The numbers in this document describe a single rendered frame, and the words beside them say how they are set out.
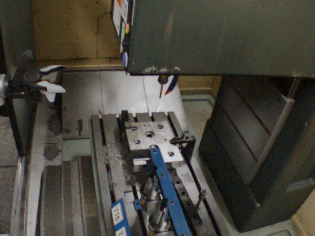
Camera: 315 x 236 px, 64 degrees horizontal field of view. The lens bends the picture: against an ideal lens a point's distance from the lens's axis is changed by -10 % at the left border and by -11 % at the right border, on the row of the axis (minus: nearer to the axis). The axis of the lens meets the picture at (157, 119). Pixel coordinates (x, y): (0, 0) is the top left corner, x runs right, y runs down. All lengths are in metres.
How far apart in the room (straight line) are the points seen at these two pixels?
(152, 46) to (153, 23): 0.06
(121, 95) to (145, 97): 0.18
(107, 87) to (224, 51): 1.46
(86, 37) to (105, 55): 0.20
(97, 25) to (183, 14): 1.42
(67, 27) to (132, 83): 0.64
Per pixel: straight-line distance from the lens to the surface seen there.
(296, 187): 1.48
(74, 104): 2.01
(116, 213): 1.15
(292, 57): 0.86
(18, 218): 1.34
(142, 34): 0.63
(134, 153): 0.97
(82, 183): 1.47
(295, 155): 1.19
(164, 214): 0.75
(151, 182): 0.80
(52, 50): 2.10
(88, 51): 2.10
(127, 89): 2.10
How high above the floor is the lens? 1.90
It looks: 38 degrees down
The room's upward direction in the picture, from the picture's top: 9 degrees clockwise
